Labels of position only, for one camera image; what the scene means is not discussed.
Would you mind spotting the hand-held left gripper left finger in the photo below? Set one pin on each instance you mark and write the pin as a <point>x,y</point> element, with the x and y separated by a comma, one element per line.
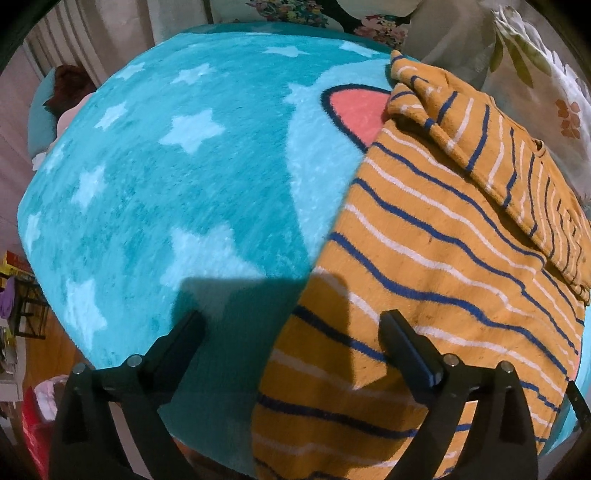
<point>182,339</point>

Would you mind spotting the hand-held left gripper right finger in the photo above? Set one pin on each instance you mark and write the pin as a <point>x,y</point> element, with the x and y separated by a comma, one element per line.
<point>415,355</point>

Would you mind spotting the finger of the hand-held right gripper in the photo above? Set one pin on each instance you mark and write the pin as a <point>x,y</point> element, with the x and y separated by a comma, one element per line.
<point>577,401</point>

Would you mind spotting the yellow striped small shirt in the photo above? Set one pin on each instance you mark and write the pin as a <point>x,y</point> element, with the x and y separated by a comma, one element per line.
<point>415,258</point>

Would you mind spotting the pink cloth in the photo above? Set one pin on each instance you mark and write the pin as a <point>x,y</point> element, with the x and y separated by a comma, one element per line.
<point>51,397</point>

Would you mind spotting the teal star cartoon blanket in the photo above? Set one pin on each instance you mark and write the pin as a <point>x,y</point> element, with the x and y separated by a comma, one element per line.
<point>184,184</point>

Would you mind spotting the black metal rack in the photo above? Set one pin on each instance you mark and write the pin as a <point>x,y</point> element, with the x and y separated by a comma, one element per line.
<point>30,304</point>

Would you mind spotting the red bag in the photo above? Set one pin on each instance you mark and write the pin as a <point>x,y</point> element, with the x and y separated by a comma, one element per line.
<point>34,438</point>

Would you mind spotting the purple cloth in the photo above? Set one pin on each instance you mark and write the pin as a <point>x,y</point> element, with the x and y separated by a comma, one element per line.
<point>7,297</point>

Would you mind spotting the yellow box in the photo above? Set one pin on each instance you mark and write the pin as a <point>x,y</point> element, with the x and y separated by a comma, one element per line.
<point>14,263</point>

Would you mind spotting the teal cushion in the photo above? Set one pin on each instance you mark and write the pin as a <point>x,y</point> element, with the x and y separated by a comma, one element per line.
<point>39,120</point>

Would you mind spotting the dark brown plush toy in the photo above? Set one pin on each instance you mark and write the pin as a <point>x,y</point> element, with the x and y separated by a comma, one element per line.
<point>69,87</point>

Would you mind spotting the leaf print white pillow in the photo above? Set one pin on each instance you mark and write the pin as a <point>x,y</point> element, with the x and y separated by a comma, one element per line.
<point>545,69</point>

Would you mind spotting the beige curtain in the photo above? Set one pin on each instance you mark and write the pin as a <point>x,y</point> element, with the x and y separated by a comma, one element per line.
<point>115,32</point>

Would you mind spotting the tree print cream pillow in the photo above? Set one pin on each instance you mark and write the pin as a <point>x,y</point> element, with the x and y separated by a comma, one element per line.
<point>295,11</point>

